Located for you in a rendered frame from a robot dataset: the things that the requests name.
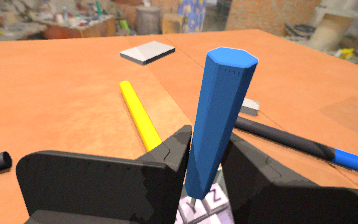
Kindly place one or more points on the white keyboard with letter keys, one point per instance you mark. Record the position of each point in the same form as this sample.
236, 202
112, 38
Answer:
213, 209

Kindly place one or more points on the yellow rod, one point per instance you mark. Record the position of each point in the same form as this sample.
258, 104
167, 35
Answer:
145, 127

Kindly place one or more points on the grey rectangular bar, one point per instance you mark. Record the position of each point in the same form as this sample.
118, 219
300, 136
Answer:
249, 107

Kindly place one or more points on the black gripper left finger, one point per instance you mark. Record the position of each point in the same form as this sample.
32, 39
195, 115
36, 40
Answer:
146, 190

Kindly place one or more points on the light grey flat slab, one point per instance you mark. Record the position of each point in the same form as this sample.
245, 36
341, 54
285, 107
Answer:
147, 53

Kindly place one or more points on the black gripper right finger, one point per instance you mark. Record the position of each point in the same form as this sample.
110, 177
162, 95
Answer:
262, 190

